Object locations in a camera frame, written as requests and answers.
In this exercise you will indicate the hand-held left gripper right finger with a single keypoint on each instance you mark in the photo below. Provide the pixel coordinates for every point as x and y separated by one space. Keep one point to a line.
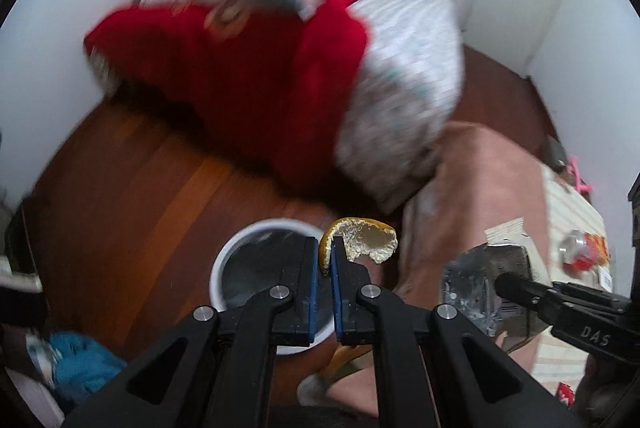
339 288

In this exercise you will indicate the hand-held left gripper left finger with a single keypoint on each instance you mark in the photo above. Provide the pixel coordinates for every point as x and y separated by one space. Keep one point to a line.
312 288

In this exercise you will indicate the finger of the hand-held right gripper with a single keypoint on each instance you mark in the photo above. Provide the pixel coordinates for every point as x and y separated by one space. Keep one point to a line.
525 290

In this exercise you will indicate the orange peel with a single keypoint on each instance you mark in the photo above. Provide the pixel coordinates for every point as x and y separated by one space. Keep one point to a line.
370 243

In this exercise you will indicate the silver foil packet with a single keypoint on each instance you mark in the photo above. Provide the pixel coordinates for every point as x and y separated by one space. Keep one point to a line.
470 288

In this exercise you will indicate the white trash bin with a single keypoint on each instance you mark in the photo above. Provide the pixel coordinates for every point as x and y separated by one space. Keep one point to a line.
250 258

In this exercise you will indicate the red soda can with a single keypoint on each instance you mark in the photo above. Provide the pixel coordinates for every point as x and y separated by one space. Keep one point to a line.
575 248

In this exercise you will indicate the red wrapper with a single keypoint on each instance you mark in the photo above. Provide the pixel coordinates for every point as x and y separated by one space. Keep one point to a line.
566 395

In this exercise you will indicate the cream patterned table cover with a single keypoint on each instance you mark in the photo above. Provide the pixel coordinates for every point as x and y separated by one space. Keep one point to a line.
565 213

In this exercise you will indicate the beige slipper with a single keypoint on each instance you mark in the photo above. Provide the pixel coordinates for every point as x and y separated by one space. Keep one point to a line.
312 390

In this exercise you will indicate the brown table cloth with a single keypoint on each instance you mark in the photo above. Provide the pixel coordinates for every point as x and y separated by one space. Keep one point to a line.
475 188

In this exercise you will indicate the pink plastic item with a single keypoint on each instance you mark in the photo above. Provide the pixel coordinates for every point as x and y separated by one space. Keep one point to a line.
575 173

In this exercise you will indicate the grey box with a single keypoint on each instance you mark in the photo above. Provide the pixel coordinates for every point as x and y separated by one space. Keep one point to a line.
556 153

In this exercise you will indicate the red blanket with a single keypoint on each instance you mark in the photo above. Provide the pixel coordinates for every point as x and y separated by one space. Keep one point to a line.
250 83

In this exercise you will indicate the bed with red blanket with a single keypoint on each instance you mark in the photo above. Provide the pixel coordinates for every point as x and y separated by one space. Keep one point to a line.
410 73

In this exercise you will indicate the blue clothes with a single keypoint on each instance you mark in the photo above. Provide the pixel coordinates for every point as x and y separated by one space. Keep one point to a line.
85 363

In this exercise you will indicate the black white garment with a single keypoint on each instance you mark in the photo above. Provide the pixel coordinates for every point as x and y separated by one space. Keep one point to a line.
20 298

